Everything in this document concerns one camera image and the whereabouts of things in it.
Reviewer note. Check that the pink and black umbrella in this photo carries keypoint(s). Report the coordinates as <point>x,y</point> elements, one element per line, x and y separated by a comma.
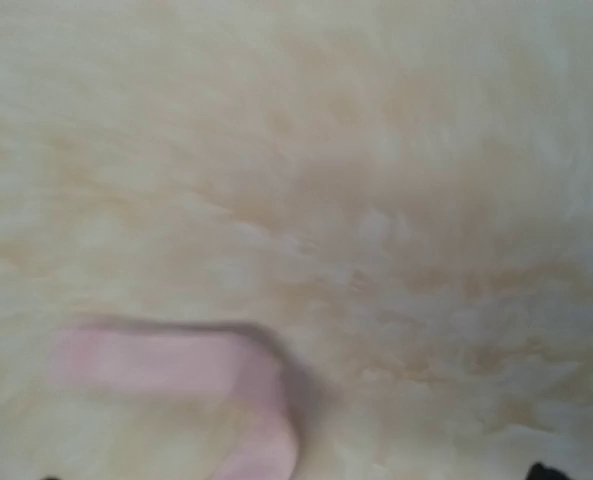
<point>217,364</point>

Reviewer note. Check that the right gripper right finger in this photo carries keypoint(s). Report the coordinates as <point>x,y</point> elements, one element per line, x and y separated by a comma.
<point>539,471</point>

